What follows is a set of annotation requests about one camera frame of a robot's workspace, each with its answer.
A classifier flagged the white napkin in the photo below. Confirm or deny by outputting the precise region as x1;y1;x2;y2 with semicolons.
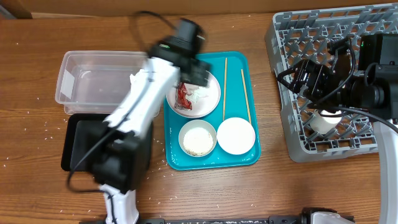
185;86;210;103

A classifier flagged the red snack wrapper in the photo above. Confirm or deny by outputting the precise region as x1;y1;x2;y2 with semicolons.
175;83;192;110

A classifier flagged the white cup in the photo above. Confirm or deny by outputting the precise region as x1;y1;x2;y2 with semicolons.
309;110;342;135

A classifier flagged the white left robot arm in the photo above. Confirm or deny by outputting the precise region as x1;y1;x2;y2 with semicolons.
86;40;210;223

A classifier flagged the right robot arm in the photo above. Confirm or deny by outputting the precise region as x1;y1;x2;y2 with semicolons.
277;34;397;223

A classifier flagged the grey dishwasher rack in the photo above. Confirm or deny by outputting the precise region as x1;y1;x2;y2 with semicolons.
265;2;397;162

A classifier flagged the white round plate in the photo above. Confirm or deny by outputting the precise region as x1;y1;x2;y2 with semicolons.
166;72;221;118

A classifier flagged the teal serving tray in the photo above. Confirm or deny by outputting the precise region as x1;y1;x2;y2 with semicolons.
164;52;261;170

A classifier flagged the right wooden chopstick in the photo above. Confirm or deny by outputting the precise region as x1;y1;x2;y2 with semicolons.
241;69;252;124

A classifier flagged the grey bowl of rice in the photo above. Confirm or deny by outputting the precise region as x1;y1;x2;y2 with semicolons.
178;119;217;157

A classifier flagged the white shallow bowl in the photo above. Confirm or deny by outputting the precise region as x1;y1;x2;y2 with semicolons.
216;117;256;155

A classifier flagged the clear plastic bin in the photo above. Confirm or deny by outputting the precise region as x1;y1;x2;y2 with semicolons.
55;50;147;115

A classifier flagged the black plastic tray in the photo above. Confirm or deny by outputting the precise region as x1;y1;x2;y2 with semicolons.
60;113;153;172

